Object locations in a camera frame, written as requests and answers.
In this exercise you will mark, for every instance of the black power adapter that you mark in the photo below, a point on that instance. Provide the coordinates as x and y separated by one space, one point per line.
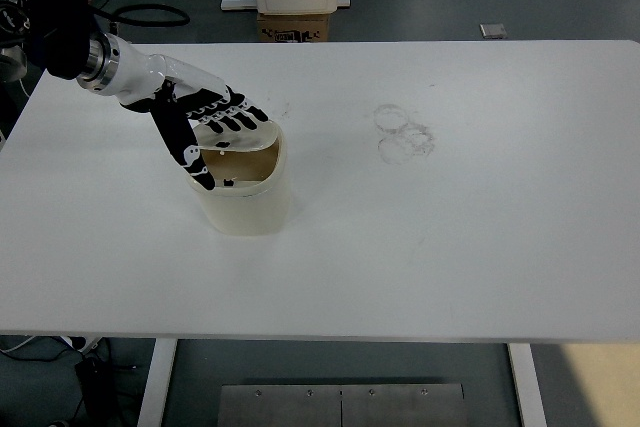
97 387

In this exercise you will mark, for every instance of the white table leg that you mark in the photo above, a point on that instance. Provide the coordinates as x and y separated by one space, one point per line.
527 387
157 382

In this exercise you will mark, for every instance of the white table foot bar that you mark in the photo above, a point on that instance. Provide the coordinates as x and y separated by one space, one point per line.
235 4

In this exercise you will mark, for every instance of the brown cardboard box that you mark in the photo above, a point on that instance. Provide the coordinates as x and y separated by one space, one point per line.
292 29

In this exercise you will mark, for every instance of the cream plastic trash bin body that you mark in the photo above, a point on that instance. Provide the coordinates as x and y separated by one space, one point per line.
250 207

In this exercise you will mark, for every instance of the grey floor outlet plate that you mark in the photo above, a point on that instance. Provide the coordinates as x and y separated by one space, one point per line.
494 31

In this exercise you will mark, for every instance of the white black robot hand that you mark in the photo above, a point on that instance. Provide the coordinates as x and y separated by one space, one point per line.
145 77

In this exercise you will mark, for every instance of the grey metal plate with screws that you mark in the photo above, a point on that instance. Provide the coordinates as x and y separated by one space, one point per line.
400 407

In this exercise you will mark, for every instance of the cream hinged trash bin lid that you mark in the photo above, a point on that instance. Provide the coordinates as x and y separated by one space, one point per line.
250 139

